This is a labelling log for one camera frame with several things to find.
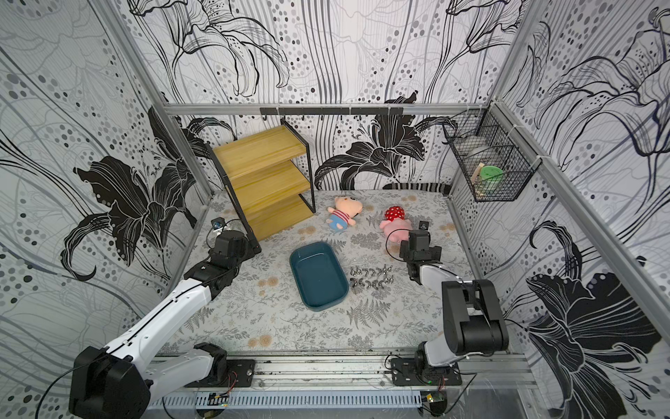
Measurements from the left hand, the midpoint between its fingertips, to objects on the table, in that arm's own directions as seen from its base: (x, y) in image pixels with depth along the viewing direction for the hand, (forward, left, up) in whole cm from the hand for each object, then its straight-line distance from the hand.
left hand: (246, 245), depth 84 cm
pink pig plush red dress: (+16, -52, -9) cm, 55 cm away
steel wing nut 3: (0, -47, -13) cm, 49 cm away
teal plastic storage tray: (-3, -23, -14) cm, 27 cm away
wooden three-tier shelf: (+30, -1, +2) cm, 30 cm away
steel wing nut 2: (-1, -43, -13) cm, 45 cm away
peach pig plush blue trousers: (+20, -31, -7) cm, 37 cm away
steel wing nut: (-1, -41, -13) cm, 43 cm away
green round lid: (+18, -76, +20) cm, 81 cm away
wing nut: (-5, -36, -13) cm, 39 cm away
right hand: (+9, -62, -8) cm, 63 cm away
